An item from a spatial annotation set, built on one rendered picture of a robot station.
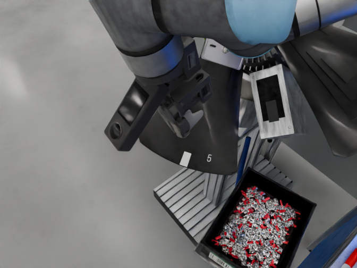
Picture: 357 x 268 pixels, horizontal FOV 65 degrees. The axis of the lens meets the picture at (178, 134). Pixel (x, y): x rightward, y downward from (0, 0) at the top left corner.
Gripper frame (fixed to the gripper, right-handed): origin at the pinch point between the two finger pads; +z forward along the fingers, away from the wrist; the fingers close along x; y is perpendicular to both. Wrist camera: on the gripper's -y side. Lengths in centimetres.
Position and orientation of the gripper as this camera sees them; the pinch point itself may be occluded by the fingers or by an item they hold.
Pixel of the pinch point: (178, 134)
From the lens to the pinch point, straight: 53.2
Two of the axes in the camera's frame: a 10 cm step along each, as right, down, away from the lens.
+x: -6.4, -6.2, 4.6
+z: 2.2, 4.3, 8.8
